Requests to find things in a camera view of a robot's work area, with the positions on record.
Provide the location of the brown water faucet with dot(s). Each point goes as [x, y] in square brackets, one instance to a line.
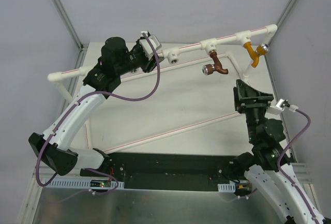
[215, 67]

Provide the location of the aluminium profile rail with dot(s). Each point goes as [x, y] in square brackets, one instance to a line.
[302, 173]

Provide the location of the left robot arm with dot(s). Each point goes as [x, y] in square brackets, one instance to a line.
[53, 146]

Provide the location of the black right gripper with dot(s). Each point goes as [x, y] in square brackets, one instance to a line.
[253, 99]

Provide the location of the left white cable duct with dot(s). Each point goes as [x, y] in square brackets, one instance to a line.
[84, 183]

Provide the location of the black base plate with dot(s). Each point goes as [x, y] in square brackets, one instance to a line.
[176, 172]

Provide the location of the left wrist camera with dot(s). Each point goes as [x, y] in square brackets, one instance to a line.
[149, 41]

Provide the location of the white PVC pipe frame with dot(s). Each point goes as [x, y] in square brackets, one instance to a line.
[171, 54]

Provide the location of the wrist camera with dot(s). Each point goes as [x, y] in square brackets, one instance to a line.
[280, 106]
[149, 41]

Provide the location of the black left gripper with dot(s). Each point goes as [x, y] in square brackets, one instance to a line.
[146, 62]

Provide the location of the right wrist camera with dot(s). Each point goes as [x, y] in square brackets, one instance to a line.
[280, 106]

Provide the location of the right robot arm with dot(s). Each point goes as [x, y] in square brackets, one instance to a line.
[267, 166]

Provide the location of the white cable duct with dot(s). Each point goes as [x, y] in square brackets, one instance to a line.
[84, 183]
[227, 188]

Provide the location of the yellow water faucet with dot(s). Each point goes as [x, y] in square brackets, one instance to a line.
[261, 50]

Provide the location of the right white cable duct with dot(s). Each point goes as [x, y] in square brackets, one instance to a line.
[227, 188]

